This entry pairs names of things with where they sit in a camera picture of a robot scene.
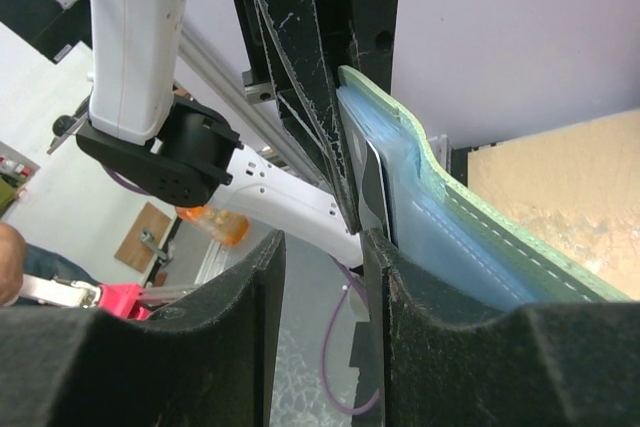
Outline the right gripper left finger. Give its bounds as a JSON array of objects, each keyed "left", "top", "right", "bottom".
[{"left": 1, "top": 231, "right": 286, "bottom": 426}]

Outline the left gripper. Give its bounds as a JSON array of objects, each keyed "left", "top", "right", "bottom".
[{"left": 233, "top": 0, "right": 398, "bottom": 234}]

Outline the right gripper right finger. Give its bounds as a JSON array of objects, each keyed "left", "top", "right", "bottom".
[{"left": 362, "top": 230, "right": 639, "bottom": 426}]

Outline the green card holder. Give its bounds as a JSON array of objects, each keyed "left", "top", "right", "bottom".
[{"left": 337, "top": 66, "right": 630, "bottom": 311}]

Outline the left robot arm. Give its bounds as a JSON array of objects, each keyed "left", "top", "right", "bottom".
[{"left": 77, "top": 0, "right": 399, "bottom": 268}]

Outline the black card in holder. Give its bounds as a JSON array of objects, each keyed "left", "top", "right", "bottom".
[{"left": 341, "top": 111, "right": 393, "bottom": 242}]

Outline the pink handheld tool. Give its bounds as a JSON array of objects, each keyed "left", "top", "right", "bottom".
[{"left": 18, "top": 274, "right": 151, "bottom": 320}]

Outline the orange plastic bottle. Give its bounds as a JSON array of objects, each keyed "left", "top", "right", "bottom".
[{"left": 175, "top": 206, "right": 249, "bottom": 245}]

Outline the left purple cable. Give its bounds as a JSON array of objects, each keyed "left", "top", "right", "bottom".
[{"left": 319, "top": 256, "right": 382, "bottom": 417}]

